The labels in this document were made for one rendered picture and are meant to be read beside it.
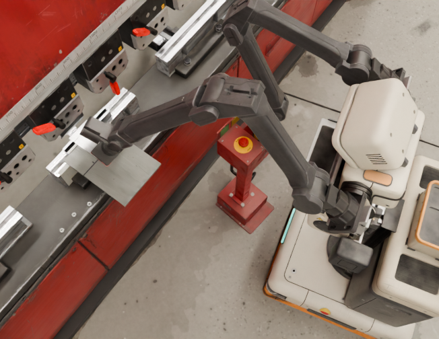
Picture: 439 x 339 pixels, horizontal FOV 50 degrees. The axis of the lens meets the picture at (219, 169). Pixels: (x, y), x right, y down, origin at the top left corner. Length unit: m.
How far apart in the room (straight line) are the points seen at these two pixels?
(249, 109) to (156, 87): 0.90
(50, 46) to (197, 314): 1.56
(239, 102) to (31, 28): 0.50
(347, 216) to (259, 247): 1.25
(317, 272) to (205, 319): 0.60
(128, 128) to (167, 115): 0.16
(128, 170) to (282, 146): 0.62
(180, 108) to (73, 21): 0.37
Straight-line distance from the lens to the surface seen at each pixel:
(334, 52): 1.41
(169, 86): 1.81
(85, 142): 1.60
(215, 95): 0.99
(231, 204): 2.39
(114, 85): 1.45
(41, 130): 1.31
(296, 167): 1.13
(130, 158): 1.54
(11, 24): 1.13
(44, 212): 1.69
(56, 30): 1.23
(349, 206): 1.25
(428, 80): 3.14
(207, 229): 2.47
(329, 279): 2.18
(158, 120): 1.14
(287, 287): 2.15
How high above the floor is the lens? 2.38
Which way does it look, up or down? 66 degrees down
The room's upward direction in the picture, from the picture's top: straight up
